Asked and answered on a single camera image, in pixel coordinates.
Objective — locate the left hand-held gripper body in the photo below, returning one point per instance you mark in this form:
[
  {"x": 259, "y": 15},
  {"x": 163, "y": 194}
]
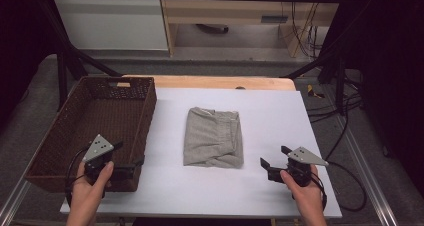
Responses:
[{"x": 97, "y": 148}]

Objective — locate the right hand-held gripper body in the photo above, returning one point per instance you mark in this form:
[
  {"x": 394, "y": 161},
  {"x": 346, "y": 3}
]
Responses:
[{"x": 300, "y": 172}]

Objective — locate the brown woven basket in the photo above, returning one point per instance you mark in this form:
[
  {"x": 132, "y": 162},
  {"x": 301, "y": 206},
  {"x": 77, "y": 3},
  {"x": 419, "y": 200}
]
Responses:
[{"x": 106, "y": 119}]

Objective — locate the grey garment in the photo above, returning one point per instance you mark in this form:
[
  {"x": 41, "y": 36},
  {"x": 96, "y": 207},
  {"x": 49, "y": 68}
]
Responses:
[{"x": 213, "y": 139}]

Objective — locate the person's right hand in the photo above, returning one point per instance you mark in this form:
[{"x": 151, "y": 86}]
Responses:
[{"x": 308, "y": 197}]

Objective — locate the person's left hand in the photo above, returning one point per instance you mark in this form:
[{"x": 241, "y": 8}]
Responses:
[{"x": 85, "y": 192}]

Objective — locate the white board sheet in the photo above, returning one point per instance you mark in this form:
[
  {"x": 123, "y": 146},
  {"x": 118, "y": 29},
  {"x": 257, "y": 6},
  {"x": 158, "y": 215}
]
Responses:
[{"x": 266, "y": 126}]

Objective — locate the yellow and black object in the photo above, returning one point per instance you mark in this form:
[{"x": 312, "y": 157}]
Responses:
[{"x": 313, "y": 92}]

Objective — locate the black metal stand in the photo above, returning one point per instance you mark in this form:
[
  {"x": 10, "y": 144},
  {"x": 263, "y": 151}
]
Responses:
[
  {"x": 65, "y": 62},
  {"x": 333, "y": 66}
]

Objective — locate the wooden table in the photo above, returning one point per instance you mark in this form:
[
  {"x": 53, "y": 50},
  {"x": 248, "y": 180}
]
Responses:
[{"x": 206, "y": 82}]

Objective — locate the white cabinet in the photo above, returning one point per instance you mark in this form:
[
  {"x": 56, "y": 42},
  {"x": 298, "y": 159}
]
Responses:
[{"x": 113, "y": 22}]

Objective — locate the dark curtain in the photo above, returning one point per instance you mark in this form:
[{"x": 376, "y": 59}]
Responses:
[
  {"x": 20, "y": 46},
  {"x": 390, "y": 69}
]

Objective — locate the grey rectangular label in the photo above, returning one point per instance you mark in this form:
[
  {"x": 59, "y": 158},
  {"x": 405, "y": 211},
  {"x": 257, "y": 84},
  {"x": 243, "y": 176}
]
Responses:
[{"x": 274, "y": 19}]

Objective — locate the light wooden desk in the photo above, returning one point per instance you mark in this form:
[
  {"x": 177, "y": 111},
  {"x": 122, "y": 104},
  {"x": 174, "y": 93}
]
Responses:
[{"x": 233, "y": 12}]

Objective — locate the aluminium rail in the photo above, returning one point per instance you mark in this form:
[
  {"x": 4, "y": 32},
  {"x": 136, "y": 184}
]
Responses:
[
  {"x": 370, "y": 179},
  {"x": 11, "y": 202}
]

